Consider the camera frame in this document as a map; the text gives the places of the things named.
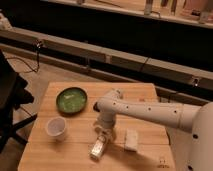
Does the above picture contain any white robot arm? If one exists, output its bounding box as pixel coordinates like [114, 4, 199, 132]
[95, 89, 213, 171]

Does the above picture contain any black rectangular block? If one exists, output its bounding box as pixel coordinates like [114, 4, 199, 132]
[93, 103, 99, 112]

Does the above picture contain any black office chair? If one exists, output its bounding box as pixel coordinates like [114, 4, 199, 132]
[0, 50, 37, 153]

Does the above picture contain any black cable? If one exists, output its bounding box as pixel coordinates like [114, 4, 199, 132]
[4, 39, 44, 74]

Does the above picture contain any green ceramic bowl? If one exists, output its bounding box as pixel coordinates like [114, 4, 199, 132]
[56, 87, 87, 114]

